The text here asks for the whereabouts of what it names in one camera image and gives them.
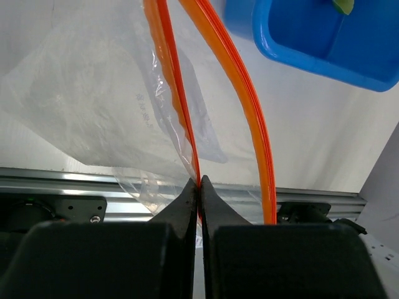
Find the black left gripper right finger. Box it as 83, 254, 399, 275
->
199, 176, 387, 298

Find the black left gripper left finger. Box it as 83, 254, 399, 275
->
1, 180, 198, 298

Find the clear orange-zipper zip bag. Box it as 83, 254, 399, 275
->
1, 1, 277, 224

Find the blue plastic bin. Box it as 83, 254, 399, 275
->
223, 1, 398, 92

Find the aluminium front rail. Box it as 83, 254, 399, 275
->
1, 168, 366, 223

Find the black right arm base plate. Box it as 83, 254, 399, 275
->
277, 202, 332, 224

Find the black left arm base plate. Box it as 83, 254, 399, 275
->
1, 193, 107, 232

